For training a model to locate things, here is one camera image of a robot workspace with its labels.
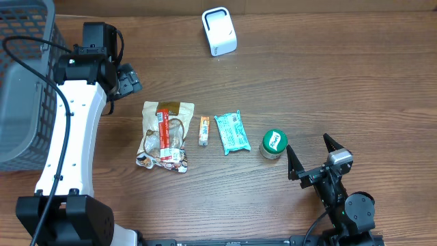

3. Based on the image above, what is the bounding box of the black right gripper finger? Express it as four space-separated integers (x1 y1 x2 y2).
286 145 305 180
323 133 343 153

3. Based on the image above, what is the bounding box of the white barcode scanner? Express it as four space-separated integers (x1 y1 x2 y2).
201 7 238 57

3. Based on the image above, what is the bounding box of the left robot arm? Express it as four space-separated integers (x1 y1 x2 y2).
16 22 142 245

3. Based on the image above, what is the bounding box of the grey plastic mesh basket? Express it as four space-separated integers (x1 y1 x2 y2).
1 0 66 172

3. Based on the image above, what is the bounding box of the teal wipes packet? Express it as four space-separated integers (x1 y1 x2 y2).
214 110 251 156

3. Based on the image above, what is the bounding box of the red white snack bar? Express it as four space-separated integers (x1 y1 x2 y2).
156 109 171 161

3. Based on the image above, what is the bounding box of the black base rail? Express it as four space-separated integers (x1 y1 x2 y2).
138 236 329 246

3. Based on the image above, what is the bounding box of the green lid glass jar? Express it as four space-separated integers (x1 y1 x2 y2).
259 129 288 159

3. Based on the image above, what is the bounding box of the white brown snack wrapper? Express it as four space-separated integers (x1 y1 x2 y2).
136 101 195 174

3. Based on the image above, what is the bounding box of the orange snack packet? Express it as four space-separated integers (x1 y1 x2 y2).
198 116 210 146

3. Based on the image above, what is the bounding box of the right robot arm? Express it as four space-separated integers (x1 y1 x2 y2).
286 133 383 245

